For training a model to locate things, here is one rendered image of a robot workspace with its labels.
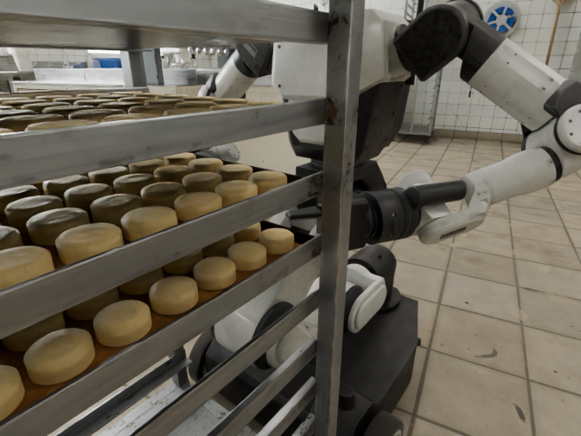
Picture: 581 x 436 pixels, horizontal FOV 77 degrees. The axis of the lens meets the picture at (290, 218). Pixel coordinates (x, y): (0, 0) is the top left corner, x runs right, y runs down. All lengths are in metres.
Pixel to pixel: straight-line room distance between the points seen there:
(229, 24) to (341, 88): 0.16
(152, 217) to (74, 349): 0.13
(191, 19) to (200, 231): 0.17
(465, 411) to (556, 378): 0.36
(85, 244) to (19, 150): 0.10
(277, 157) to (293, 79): 1.05
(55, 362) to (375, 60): 0.66
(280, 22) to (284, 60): 0.44
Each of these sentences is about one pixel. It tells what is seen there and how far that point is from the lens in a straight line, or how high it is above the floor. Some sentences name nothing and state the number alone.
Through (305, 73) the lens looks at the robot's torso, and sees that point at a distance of 0.80.
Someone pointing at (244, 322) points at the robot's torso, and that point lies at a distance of 0.76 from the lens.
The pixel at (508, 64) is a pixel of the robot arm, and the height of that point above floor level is 0.92.
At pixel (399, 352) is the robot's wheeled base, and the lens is 1.16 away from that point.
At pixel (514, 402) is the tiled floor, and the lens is 1.39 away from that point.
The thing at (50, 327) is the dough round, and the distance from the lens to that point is 0.42.
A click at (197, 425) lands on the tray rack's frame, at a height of 0.15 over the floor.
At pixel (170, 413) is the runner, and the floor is 0.61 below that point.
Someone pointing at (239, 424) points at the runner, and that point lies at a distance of 0.53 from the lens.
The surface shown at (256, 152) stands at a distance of 1.90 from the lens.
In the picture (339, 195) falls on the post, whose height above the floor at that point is 0.77.
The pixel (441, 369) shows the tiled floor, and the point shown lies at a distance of 1.40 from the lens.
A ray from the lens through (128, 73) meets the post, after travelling 0.78.
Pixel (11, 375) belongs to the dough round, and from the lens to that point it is 0.37.
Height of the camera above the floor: 0.92
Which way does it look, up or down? 22 degrees down
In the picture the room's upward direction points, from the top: straight up
